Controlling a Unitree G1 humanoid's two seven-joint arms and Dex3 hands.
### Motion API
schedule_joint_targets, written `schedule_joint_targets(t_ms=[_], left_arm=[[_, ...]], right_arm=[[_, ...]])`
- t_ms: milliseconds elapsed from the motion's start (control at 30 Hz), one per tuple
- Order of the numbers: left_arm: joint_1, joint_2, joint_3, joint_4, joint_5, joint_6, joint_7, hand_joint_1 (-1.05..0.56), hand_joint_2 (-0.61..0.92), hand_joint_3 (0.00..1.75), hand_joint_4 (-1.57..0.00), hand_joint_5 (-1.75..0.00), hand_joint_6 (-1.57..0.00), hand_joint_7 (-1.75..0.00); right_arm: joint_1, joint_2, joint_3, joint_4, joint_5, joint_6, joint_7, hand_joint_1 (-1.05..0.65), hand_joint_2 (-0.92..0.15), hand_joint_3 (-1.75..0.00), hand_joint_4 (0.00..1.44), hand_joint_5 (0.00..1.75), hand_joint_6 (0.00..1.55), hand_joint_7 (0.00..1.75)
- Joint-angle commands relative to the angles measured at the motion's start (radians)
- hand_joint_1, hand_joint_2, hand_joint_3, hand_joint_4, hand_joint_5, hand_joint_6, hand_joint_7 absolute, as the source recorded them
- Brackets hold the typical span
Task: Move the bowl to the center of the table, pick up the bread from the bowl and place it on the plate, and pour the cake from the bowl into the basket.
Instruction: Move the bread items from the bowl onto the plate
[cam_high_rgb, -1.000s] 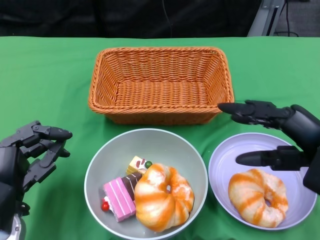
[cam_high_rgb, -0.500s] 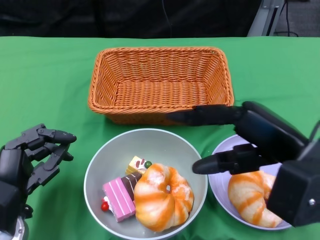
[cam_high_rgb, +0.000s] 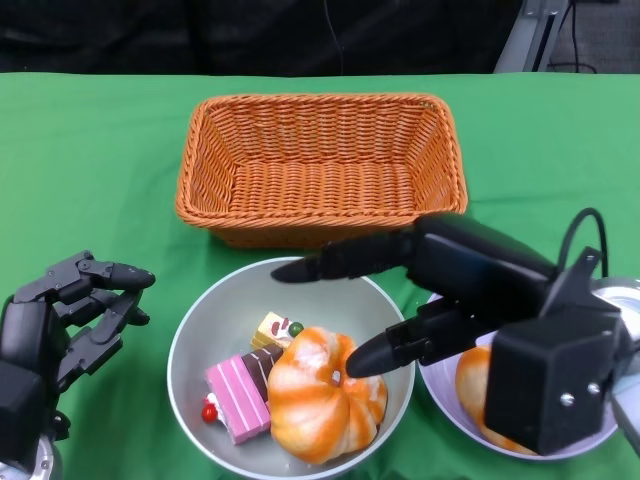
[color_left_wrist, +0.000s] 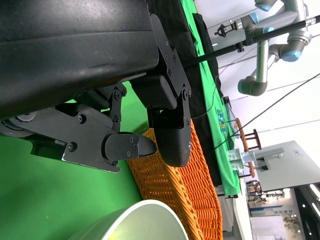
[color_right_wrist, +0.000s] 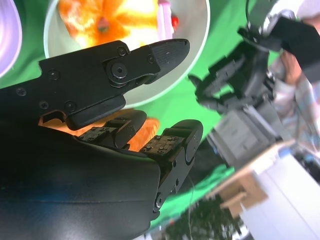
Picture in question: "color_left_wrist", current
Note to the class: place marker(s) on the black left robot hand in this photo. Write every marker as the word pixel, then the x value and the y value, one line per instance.
pixel 75 50

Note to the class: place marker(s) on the grey round bowl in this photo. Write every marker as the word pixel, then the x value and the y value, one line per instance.
pixel 140 220

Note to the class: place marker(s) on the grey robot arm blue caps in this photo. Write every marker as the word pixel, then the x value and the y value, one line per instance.
pixel 262 62

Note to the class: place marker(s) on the orange wicker basket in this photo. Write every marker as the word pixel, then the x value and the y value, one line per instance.
pixel 180 190

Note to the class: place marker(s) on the black metal pole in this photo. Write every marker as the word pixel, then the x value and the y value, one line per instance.
pixel 220 53

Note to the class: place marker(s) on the green tablecloth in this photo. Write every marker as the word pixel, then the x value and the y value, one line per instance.
pixel 37 195

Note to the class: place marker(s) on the green white small carton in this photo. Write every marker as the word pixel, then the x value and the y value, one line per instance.
pixel 234 158

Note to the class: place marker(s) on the green cloth with print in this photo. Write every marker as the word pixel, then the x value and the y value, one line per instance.
pixel 226 175

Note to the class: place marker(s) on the brown wooden stand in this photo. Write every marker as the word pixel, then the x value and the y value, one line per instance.
pixel 257 140

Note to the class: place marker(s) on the blue white small carton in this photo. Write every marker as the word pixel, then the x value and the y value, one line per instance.
pixel 248 157

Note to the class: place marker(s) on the grey flat monitor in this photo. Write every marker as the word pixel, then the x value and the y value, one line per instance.
pixel 287 167

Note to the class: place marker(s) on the blue white banner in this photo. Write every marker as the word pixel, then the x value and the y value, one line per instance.
pixel 272 211

